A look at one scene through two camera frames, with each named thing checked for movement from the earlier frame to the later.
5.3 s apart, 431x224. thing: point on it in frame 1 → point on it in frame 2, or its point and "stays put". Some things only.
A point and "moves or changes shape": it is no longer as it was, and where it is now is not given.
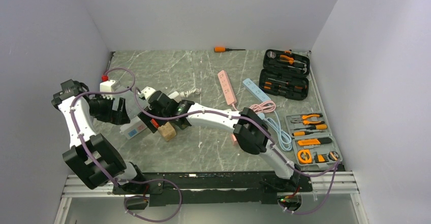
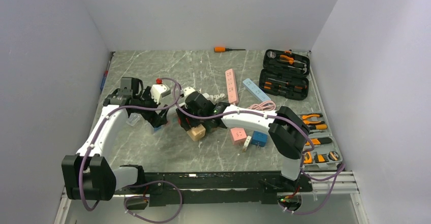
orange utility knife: [314, 141] stays put
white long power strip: [137, 126] moves or changes shape
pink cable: [266, 106] stays put
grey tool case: [313, 144] stays put
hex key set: [320, 158] stays put
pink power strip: [227, 90] moves or changes shape
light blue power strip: [255, 91] stays put
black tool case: [285, 73] stays put
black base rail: [234, 188] stays put
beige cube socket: [167, 131] → [196, 132]
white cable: [185, 94] moves or changes shape
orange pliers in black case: [290, 61] stays put
